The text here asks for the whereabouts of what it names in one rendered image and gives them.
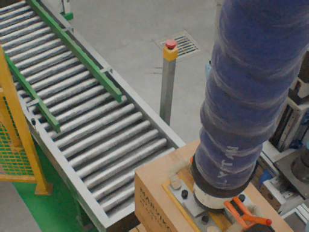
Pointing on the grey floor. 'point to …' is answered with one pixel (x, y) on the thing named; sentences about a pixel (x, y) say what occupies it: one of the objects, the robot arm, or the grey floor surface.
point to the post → (168, 83)
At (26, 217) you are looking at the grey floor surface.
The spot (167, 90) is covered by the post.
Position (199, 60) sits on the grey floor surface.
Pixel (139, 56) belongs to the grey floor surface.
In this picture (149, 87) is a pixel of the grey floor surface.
